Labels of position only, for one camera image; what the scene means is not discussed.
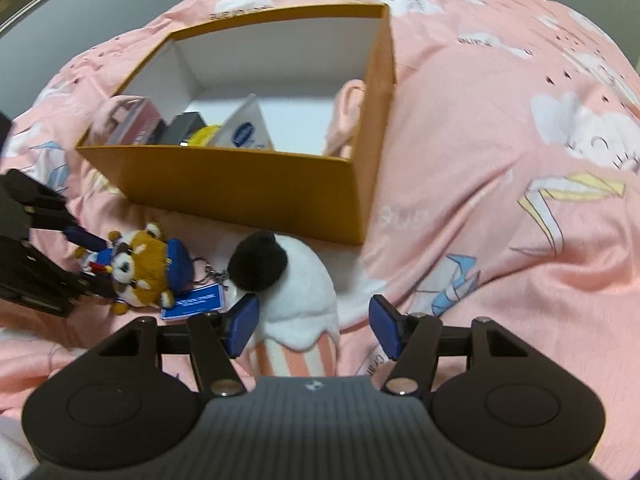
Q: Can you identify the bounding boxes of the calico cat plush toy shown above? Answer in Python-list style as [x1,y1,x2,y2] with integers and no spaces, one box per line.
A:
[75,224,230,321]

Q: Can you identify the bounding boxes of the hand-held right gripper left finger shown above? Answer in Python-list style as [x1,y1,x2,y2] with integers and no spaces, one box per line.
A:
[97,294,260,396]

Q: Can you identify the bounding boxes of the pink wallet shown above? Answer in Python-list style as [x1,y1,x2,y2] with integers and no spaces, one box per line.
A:
[107,100,166,146]

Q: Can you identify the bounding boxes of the pink printed blanket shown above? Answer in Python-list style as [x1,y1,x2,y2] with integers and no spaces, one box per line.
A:
[0,0,640,461]

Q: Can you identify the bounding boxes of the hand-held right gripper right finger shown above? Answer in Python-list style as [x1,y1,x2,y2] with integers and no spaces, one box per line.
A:
[369,295,528,395]

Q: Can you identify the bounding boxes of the yellow round item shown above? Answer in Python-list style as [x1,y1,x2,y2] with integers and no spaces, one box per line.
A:
[186,126,223,148]

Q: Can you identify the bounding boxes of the white cupcake plush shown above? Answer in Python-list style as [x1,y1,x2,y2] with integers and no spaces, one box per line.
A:
[227,230,343,378]

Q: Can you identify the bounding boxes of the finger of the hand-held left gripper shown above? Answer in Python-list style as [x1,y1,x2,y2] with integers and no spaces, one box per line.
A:
[75,272,118,301]
[62,225,108,252]

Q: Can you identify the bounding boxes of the white cream tube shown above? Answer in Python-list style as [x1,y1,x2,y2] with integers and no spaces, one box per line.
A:
[215,94,276,152]

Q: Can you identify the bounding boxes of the dark grey boxes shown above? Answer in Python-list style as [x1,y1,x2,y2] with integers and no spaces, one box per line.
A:
[159,112,208,147]

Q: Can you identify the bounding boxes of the orange cardboard box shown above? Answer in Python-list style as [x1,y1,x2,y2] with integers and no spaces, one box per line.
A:
[75,4,398,247]

